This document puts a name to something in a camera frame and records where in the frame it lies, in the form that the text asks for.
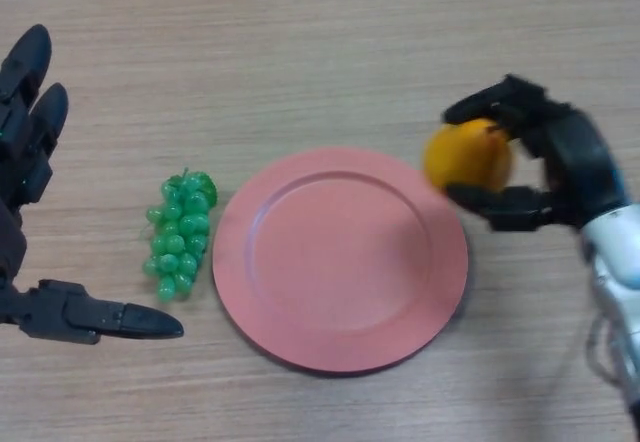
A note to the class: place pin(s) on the green grape bunch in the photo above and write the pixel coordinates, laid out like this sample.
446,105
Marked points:
180,232

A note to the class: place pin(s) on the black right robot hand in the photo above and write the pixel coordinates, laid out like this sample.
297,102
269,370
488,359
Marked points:
580,162

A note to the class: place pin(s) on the pink round plate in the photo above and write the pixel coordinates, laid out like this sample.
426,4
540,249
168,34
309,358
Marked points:
340,262

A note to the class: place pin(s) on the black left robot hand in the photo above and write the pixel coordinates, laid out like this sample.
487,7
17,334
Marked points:
15,162

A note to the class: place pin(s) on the yellow pear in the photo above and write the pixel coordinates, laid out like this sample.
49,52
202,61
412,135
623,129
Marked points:
465,154

